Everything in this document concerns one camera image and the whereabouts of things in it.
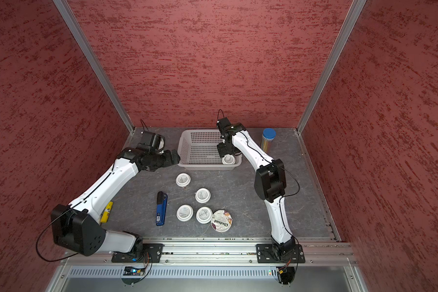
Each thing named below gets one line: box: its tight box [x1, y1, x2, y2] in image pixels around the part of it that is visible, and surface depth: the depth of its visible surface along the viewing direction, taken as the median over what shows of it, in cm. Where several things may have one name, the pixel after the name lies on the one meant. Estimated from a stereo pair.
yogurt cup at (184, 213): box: [175, 204, 194, 223], surface depth 80 cm
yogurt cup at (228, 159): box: [221, 153, 236, 165], surface depth 97 cm
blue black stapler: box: [155, 191, 168, 227], surface depth 86 cm
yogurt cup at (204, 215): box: [195, 206, 213, 225], surface depth 79 cm
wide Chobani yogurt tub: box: [210, 209, 233, 233], surface depth 79 cm
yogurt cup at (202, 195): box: [194, 187, 212, 204], surface depth 86 cm
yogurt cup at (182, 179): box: [175, 172, 192, 188], surface depth 91 cm
